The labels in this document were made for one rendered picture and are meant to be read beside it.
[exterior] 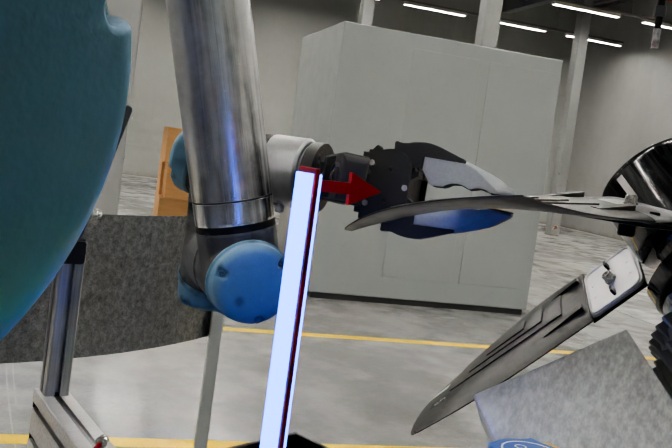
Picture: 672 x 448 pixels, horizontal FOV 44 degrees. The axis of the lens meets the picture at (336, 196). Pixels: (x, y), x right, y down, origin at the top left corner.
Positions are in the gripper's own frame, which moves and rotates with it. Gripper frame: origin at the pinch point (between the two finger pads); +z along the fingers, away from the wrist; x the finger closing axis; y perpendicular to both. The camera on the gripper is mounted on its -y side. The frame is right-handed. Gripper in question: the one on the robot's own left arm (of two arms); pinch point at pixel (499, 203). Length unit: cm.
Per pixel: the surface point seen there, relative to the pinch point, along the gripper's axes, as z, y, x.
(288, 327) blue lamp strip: -9.1, -23.5, 12.6
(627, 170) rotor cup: 10.5, 8.6, -5.7
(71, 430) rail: -43, 2, 32
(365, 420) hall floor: -93, 298, 86
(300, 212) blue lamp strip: -9.5, -24.1, 4.5
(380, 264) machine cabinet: -187, 591, 22
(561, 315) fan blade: 6.2, 12.9, 9.7
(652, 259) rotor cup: 14.1, 10.4, 2.5
